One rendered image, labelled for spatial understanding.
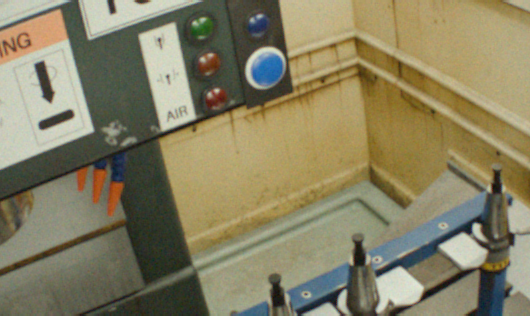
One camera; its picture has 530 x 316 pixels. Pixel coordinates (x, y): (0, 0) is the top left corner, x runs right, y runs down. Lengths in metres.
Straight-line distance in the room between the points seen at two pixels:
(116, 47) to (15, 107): 0.09
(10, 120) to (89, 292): 0.95
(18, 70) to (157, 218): 0.96
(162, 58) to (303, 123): 1.42
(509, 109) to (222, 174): 0.80
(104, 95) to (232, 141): 1.34
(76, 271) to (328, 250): 0.81
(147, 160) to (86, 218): 0.16
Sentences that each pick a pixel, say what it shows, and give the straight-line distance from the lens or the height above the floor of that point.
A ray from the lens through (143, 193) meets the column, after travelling 1.43.
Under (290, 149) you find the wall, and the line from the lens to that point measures 1.99.
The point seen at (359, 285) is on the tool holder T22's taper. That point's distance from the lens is 0.88.
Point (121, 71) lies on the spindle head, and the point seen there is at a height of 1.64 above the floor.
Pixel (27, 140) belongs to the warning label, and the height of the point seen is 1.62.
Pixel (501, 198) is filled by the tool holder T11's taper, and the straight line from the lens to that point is 0.97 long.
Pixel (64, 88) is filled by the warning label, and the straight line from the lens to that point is 0.56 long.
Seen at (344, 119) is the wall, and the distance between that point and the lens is 2.05.
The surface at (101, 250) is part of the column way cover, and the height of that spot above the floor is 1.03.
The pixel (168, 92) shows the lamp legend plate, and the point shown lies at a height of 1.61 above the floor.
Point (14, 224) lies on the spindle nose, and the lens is 0.77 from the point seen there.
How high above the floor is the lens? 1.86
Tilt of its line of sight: 32 degrees down
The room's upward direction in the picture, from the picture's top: 10 degrees counter-clockwise
